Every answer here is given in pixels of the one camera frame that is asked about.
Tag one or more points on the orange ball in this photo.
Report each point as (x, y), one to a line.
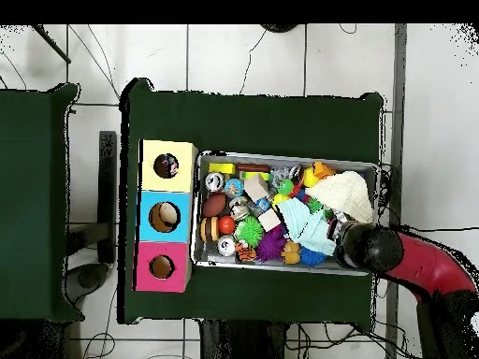
(227, 224)

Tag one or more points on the purple spiky toy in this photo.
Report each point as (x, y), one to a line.
(271, 245)

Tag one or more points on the plain wooden cube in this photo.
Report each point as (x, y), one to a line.
(268, 220)
(256, 187)

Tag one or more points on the green spiky ball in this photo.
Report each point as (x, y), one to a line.
(250, 231)

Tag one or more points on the black stand bar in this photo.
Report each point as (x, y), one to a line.
(107, 187)

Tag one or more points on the wooden box with three holes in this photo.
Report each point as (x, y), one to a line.
(149, 179)

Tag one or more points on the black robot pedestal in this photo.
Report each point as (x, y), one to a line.
(239, 340)

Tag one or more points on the mint green cloth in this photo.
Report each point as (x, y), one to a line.
(310, 232)

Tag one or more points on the plush tiger toy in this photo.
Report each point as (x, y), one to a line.
(246, 252)

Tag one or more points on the large dark green tablecloth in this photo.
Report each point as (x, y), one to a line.
(262, 119)

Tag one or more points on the shallow clear mesh bin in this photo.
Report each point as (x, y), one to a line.
(299, 266)

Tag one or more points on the cream knitted cloth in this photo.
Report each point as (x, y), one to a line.
(344, 194)

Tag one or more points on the large polka dot napkin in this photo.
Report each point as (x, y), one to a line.
(170, 167)

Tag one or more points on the black metal rod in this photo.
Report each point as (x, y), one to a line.
(51, 43)

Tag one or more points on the dark green side tablecloth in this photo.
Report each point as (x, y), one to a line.
(30, 187)

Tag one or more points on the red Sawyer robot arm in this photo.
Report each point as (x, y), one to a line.
(430, 261)

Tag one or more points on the toy hamburger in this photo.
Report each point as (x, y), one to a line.
(209, 229)

